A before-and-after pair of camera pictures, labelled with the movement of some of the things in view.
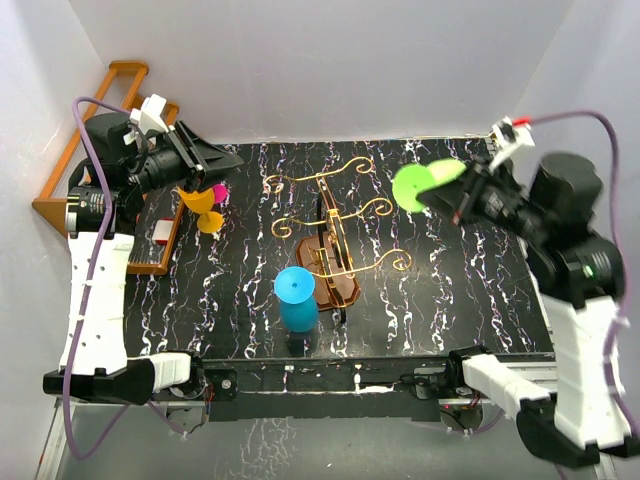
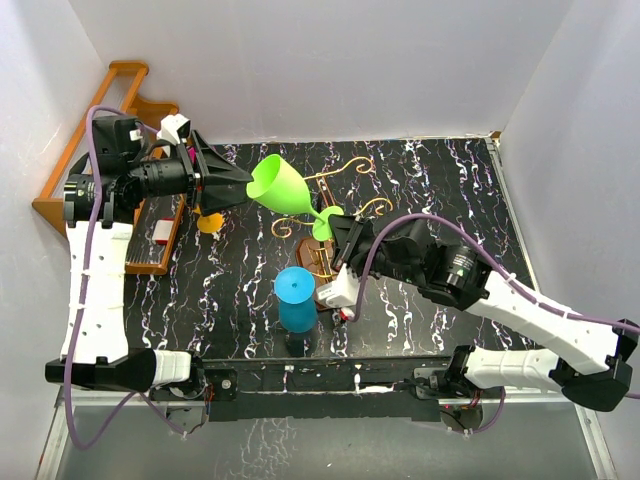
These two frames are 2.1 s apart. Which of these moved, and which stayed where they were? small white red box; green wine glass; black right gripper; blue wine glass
Moved: black right gripper; green wine glass
Stayed: small white red box; blue wine glass
